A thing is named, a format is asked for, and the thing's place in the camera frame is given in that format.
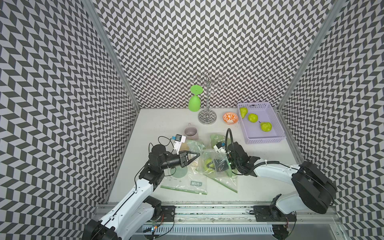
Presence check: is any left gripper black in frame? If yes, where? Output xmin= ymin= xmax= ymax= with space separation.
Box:
xmin=159 ymin=150 xmax=200 ymax=170

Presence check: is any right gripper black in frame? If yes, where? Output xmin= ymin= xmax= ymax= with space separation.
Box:
xmin=206 ymin=156 xmax=240 ymax=173

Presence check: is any zip bag with green pears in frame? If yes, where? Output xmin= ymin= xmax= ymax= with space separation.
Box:
xmin=187 ymin=134 xmax=235 ymax=175

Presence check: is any green pear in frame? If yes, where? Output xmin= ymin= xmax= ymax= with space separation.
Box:
xmin=248 ymin=114 xmax=259 ymax=123
xmin=203 ymin=158 xmax=215 ymax=172
xmin=239 ymin=107 xmax=248 ymax=119
xmin=260 ymin=122 xmax=273 ymax=132

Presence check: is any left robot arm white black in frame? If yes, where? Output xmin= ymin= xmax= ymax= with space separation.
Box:
xmin=82 ymin=144 xmax=200 ymax=240

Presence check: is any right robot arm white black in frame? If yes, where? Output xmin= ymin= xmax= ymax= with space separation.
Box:
xmin=212 ymin=129 xmax=337 ymax=221

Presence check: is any zip bag with orange fruit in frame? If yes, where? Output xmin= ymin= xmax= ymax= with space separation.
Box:
xmin=205 ymin=171 xmax=238 ymax=193

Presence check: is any zip bag with beige fruit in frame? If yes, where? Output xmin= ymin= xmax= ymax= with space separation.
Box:
xmin=161 ymin=156 xmax=208 ymax=195

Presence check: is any lilac mug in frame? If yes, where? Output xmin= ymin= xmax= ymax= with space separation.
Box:
xmin=184 ymin=123 xmax=199 ymax=140

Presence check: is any chrome mug tree stand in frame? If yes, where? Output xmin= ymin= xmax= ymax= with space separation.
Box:
xmin=192 ymin=72 xmax=227 ymax=125

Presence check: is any purple plastic basket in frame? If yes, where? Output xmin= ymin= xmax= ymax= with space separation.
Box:
xmin=237 ymin=102 xmax=286 ymax=145

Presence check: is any orange patterned small bowl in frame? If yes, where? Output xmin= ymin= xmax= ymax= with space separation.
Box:
xmin=223 ymin=112 xmax=239 ymax=125

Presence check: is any green plastic goblet upside down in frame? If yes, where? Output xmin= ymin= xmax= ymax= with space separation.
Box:
xmin=188 ymin=85 xmax=203 ymax=112

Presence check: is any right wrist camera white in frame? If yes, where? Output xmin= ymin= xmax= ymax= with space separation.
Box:
xmin=214 ymin=142 xmax=226 ymax=153

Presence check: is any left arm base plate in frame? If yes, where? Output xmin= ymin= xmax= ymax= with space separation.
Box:
xmin=151 ymin=206 xmax=176 ymax=223

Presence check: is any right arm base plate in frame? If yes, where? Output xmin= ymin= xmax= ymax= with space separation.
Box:
xmin=253 ymin=206 xmax=297 ymax=223

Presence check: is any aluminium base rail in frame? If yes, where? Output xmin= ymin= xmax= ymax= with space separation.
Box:
xmin=93 ymin=203 xmax=348 ymax=240

